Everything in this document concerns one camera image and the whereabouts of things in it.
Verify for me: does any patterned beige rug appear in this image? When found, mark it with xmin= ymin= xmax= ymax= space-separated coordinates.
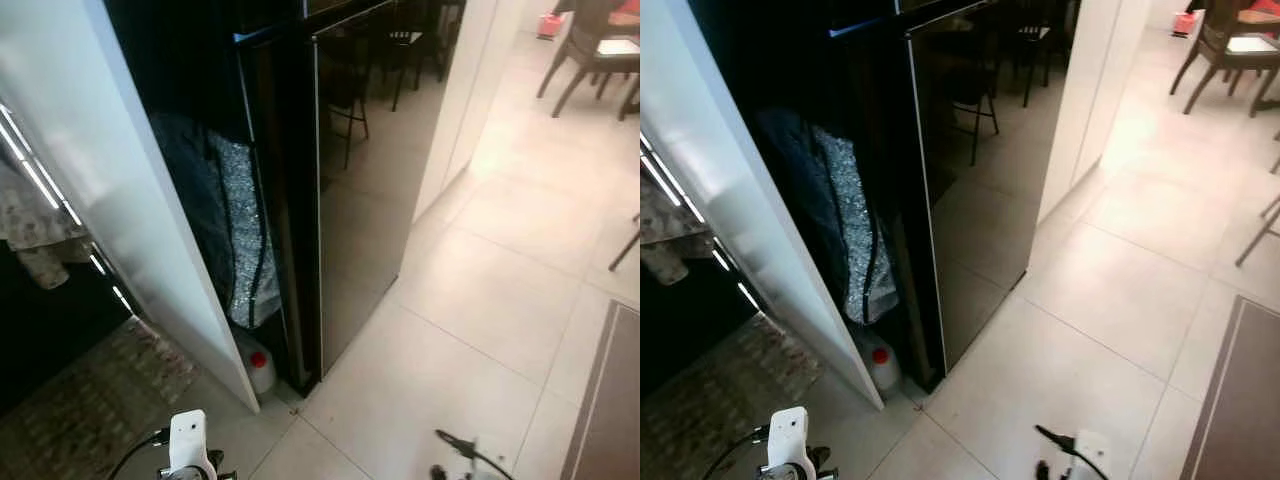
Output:
xmin=640 ymin=315 xmax=826 ymax=480
xmin=0 ymin=318 xmax=201 ymax=480

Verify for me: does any silvery bubble wrap sheet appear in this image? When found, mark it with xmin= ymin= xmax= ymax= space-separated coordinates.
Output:
xmin=205 ymin=130 xmax=281 ymax=331
xmin=810 ymin=125 xmax=899 ymax=326

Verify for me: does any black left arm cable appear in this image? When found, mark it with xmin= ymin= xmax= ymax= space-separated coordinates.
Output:
xmin=108 ymin=428 xmax=171 ymax=480
xmin=700 ymin=425 xmax=773 ymax=480

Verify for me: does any fridge lower door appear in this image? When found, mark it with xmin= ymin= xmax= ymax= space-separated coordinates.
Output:
xmin=312 ymin=0 xmax=469 ymax=379
xmin=905 ymin=0 xmax=1081 ymax=371

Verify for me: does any white jug red cap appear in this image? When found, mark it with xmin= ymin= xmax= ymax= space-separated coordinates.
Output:
xmin=235 ymin=335 xmax=279 ymax=396
xmin=855 ymin=335 xmax=901 ymax=393

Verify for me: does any patterned beige cloth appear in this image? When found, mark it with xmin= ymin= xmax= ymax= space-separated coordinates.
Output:
xmin=0 ymin=165 xmax=91 ymax=291

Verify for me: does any black glass fridge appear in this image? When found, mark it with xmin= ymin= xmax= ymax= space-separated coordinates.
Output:
xmin=690 ymin=0 xmax=1081 ymax=393
xmin=105 ymin=0 xmax=471 ymax=396

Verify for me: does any brown floor mat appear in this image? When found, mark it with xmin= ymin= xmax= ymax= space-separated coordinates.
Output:
xmin=1180 ymin=295 xmax=1280 ymax=480
xmin=560 ymin=300 xmax=641 ymax=480

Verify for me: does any brown wooden dining chair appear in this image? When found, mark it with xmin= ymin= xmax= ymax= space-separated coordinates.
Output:
xmin=537 ymin=0 xmax=641 ymax=121
xmin=1170 ymin=0 xmax=1280 ymax=116

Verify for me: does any brown chair leg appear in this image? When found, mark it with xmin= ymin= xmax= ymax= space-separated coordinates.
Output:
xmin=1235 ymin=195 xmax=1280 ymax=266
xmin=610 ymin=215 xmax=641 ymax=271

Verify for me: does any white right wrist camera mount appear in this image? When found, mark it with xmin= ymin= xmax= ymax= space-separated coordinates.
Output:
xmin=1065 ymin=430 xmax=1113 ymax=480
xmin=455 ymin=435 xmax=501 ymax=480

